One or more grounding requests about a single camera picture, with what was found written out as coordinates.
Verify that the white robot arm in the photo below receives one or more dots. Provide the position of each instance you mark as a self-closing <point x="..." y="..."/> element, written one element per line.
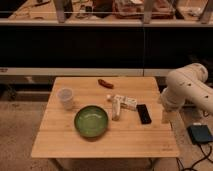
<point x="187" y="83"/>

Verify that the red sausage toy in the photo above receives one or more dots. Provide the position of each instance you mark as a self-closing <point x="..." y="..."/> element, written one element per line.
<point x="105" y="84"/>

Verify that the green bowl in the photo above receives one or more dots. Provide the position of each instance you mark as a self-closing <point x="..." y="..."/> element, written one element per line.
<point x="91" y="121"/>

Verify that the clear plastic cup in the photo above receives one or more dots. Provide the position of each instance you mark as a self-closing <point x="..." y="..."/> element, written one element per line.
<point x="65" y="96"/>

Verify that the black phone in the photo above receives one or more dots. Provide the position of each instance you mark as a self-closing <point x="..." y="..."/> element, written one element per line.
<point x="144" y="114"/>

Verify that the wooden folding table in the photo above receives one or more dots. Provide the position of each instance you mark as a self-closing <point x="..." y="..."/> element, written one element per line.
<point x="125" y="138"/>

